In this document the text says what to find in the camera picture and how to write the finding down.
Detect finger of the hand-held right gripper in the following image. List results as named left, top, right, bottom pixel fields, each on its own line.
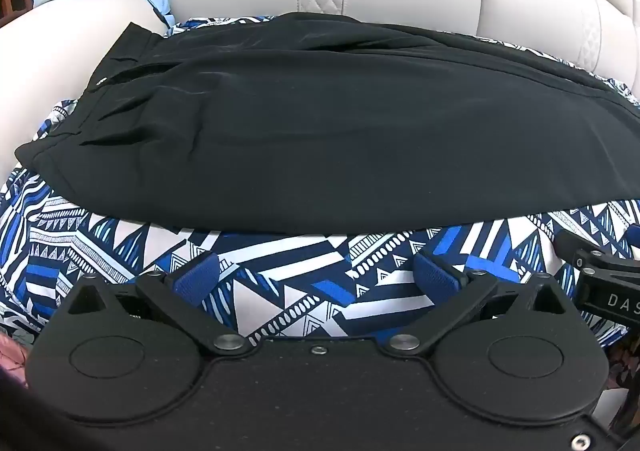
left=554, top=229, right=640, bottom=273

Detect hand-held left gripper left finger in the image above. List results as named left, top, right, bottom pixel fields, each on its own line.
left=66, top=252, right=247, bottom=353

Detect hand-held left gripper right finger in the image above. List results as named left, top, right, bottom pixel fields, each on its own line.
left=389, top=251, right=577, bottom=354

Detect black pants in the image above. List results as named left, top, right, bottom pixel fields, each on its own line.
left=14, top=11, right=640, bottom=237

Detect blue white patterned blanket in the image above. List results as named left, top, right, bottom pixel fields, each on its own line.
left=0, top=15, right=640, bottom=357

